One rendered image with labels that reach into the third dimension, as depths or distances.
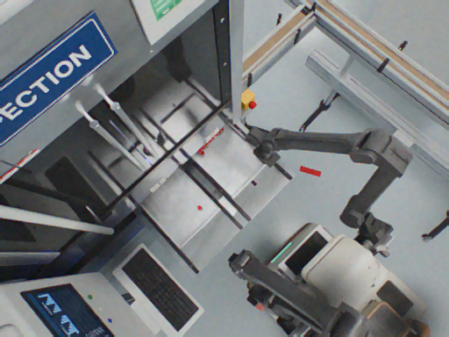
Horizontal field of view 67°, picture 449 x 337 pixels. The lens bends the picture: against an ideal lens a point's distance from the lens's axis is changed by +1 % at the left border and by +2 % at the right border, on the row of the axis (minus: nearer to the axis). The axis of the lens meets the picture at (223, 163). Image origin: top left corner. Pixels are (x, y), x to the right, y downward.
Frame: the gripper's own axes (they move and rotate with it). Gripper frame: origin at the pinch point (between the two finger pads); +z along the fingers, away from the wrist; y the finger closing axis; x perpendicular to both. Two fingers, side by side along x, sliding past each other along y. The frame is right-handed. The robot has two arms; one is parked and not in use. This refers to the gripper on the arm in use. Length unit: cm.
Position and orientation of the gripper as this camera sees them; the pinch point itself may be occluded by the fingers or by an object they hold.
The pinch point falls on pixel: (264, 159)
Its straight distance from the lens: 149.3
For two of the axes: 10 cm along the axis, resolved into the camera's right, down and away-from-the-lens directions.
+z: 0.2, 2.5, 9.7
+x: -7.2, 6.8, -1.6
